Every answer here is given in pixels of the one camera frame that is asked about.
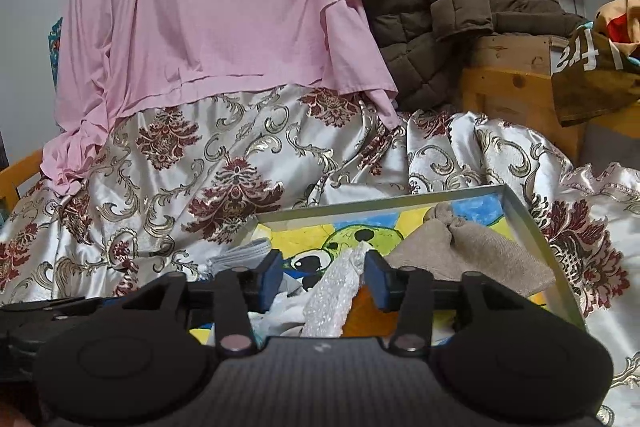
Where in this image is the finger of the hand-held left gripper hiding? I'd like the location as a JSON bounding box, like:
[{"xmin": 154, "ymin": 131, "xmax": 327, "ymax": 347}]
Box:
[{"xmin": 50, "ymin": 297, "xmax": 126, "ymax": 323}]

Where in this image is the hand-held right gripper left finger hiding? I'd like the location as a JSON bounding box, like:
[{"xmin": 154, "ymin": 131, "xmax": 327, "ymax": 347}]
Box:
[{"xmin": 117, "ymin": 249, "xmax": 286, "ymax": 355}]

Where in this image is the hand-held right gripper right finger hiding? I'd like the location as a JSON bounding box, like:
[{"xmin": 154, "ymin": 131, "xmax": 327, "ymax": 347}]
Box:
[{"xmin": 364, "ymin": 252, "xmax": 526, "ymax": 355}]

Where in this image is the orange band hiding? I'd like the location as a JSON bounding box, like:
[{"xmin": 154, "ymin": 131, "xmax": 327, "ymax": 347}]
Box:
[{"xmin": 342, "ymin": 287, "xmax": 401, "ymax": 338}]

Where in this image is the white textured cloth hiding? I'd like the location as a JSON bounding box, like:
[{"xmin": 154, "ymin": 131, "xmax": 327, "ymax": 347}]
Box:
[{"xmin": 300, "ymin": 242, "xmax": 373, "ymax": 338}]

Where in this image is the grey tray with cartoon print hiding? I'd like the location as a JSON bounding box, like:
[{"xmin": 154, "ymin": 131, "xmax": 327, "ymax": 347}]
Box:
[{"xmin": 187, "ymin": 184, "xmax": 586, "ymax": 348}]

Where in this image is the beige towel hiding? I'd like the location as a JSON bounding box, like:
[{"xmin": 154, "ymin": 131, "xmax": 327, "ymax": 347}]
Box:
[{"xmin": 385, "ymin": 202, "xmax": 557, "ymax": 300}]

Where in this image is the floral satin blanket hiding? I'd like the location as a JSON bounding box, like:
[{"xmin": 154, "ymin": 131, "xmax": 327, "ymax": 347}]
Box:
[{"xmin": 0, "ymin": 84, "xmax": 640, "ymax": 427}]

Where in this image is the pink shirt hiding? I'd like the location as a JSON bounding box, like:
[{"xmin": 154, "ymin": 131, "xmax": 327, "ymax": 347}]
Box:
[{"xmin": 40, "ymin": 0, "xmax": 413, "ymax": 198}]

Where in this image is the wooden chair frame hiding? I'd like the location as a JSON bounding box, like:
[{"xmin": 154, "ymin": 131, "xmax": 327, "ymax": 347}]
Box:
[{"xmin": 0, "ymin": 147, "xmax": 46, "ymax": 212}]

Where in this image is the wooden bed frame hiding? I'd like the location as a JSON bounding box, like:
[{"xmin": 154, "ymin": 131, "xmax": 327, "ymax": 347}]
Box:
[{"xmin": 460, "ymin": 34, "xmax": 640, "ymax": 162}]

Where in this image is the wall poster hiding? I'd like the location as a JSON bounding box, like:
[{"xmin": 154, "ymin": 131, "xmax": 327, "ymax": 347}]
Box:
[{"xmin": 47, "ymin": 17, "xmax": 65, "ymax": 88}]

